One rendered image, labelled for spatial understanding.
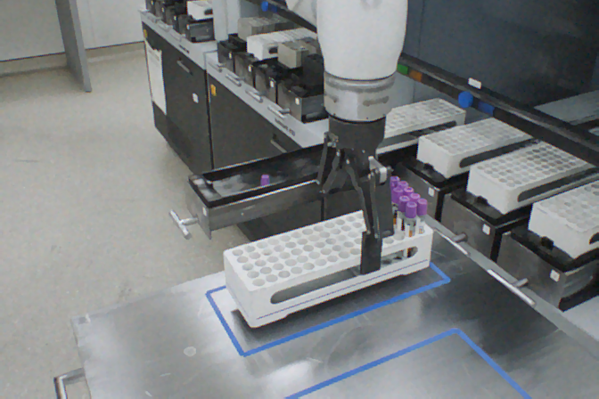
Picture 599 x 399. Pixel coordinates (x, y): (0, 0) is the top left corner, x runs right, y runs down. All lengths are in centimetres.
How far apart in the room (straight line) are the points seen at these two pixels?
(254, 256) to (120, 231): 177
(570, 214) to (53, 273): 186
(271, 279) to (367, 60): 32
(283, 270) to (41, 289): 165
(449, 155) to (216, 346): 63
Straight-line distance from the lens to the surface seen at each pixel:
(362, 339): 84
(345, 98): 74
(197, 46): 234
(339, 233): 89
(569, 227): 106
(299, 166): 128
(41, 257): 255
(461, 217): 119
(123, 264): 240
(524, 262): 110
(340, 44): 71
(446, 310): 91
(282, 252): 85
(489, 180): 116
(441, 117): 140
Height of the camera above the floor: 141
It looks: 29 degrees down
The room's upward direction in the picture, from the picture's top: straight up
